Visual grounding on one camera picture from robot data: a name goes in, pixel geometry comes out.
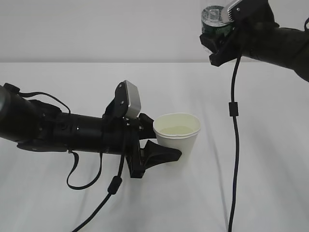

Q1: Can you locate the black right camera cable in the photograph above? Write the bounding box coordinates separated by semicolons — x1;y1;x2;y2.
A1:
227;24;244;232

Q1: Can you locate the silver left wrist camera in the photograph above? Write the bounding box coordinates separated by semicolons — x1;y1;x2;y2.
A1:
104;80;141;118

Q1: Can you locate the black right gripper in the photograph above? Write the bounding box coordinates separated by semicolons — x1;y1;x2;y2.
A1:
199;21;256;66

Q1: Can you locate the black left camera cable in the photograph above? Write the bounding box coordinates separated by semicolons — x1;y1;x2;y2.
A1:
18;90;128;232

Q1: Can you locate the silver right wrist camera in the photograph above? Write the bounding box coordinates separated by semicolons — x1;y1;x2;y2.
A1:
221;0;278;29

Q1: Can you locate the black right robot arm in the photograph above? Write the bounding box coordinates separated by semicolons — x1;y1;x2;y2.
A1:
200;16;309;81

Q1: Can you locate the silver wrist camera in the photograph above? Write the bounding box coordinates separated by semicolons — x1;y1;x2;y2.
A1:
104;80;141;118
221;0;278;29

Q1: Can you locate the black camera cable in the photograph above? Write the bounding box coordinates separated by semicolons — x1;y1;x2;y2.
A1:
18;90;128;232
227;24;244;232

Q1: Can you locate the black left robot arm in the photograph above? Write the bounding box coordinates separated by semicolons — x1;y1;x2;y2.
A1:
0;80;182;178

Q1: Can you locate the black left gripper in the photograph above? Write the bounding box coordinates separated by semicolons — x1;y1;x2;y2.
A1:
102;113;182;179

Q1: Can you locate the clear water bottle green label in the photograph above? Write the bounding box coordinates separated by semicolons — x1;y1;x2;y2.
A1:
201;0;232;38

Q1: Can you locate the white paper cup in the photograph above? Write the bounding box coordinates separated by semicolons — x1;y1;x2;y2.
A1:
153;113;201;168

